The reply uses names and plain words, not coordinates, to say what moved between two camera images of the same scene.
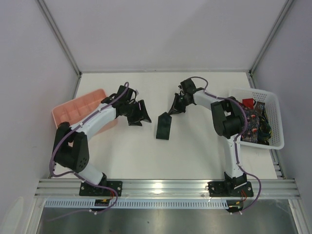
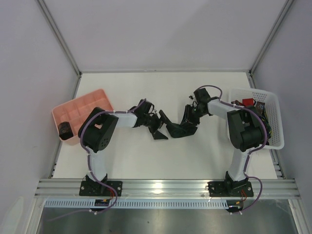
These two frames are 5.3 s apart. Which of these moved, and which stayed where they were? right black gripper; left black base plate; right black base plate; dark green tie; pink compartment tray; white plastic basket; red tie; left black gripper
Moved: left black gripper; dark green tie; right black gripper
Stayed: white plastic basket; red tie; pink compartment tray; left black base plate; right black base plate
